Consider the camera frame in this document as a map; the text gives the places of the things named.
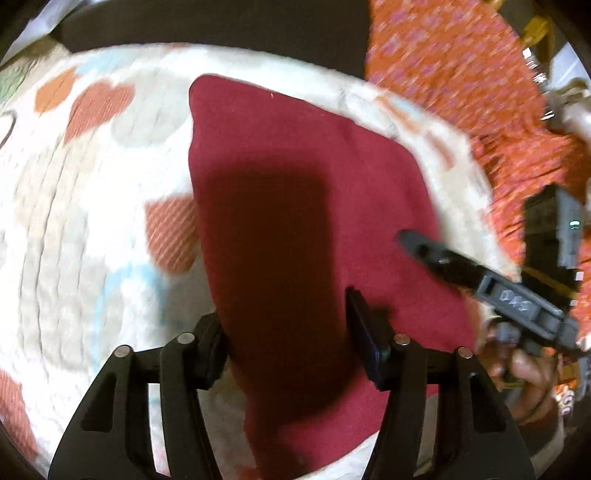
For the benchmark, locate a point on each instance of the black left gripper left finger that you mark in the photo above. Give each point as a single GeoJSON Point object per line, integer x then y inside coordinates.
{"type": "Point", "coordinates": [141, 417]}

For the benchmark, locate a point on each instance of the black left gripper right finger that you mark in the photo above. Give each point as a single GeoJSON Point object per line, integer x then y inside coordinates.
{"type": "Point", "coordinates": [444, 417]}

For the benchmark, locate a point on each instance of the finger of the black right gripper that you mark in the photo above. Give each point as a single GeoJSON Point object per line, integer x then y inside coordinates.
{"type": "Point", "coordinates": [443, 262]}

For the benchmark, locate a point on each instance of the dark red small shirt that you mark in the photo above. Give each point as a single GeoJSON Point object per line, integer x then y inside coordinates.
{"type": "Point", "coordinates": [294, 205]}

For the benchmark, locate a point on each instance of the right hand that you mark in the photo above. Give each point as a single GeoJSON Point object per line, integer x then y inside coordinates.
{"type": "Point", "coordinates": [538, 375]}

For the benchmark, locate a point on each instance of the quilted heart pattern blanket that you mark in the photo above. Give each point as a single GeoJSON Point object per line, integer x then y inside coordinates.
{"type": "Point", "coordinates": [98, 240]}

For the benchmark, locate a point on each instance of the orange floral fabric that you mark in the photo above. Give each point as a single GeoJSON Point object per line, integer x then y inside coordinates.
{"type": "Point", "coordinates": [461, 61]}

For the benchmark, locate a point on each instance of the yellow wooden chair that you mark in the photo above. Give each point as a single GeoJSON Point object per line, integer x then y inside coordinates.
{"type": "Point", "coordinates": [537, 33]}

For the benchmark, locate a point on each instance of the black cushion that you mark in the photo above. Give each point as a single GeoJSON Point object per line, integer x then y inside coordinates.
{"type": "Point", "coordinates": [332, 34]}

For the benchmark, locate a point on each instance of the white paper bag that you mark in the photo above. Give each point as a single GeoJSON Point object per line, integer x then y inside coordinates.
{"type": "Point", "coordinates": [25, 22]}

